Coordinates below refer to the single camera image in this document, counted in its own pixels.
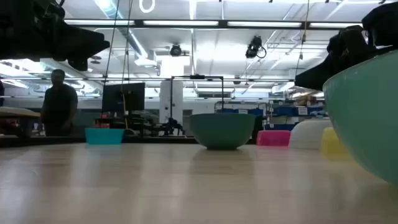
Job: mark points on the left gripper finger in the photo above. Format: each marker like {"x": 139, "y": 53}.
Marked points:
{"x": 78, "y": 64}
{"x": 84, "y": 43}

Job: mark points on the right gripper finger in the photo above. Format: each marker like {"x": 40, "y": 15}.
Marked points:
{"x": 314, "y": 77}

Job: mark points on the white bowl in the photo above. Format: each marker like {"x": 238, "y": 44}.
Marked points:
{"x": 306, "y": 135}

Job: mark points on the yellow plastic container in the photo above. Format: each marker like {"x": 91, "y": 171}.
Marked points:
{"x": 331, "y": 144}

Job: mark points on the green bowl orange inside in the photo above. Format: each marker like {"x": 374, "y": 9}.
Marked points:
{"x": 367, "y": 124}

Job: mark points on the pink plastic container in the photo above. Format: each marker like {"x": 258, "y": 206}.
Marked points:
{"x": 273, "y": 138}

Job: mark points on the turquoise plastic container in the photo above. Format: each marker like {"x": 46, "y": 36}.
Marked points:
{"x": 104, "y": 137}

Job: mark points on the teal bowl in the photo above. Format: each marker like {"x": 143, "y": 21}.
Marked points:
{"x": 222, "y": 132}

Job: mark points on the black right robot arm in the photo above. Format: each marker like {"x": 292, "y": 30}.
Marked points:
{"x": 382, "y": 25}

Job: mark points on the black background robot arm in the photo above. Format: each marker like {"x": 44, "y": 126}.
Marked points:
{"x": 172, "y": 126}

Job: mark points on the red boxes stack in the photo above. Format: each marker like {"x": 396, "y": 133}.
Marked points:
{"x": 102, "y": 125}

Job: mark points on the person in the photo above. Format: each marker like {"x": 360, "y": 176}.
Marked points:
{"x": 59, "y": 102}

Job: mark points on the blue storage bin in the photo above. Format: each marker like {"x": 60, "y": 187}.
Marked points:
{"x": 286, "y": 111}

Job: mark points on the black computer monitor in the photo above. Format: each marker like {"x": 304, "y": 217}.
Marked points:
{"x": 124, "y": 98}

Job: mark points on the beige background table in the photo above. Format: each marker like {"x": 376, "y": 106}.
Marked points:
{"x": 15, "y": 112}

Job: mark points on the black crossbar with light strips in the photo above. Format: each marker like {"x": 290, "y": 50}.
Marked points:
{"x": 222, "y": 23}

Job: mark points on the black overhead rig camera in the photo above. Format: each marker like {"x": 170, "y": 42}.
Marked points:
{"x": 253, "y": 46}

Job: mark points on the black table edge rail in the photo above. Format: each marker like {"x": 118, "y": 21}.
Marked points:
{"x": 46, "y": 140}

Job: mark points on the black round ceiling camera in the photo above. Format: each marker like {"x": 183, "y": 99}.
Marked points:
{"x": 175, "y": 50}

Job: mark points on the black background stand frame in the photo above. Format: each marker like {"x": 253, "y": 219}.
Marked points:
{"x": 197, "y": 76}

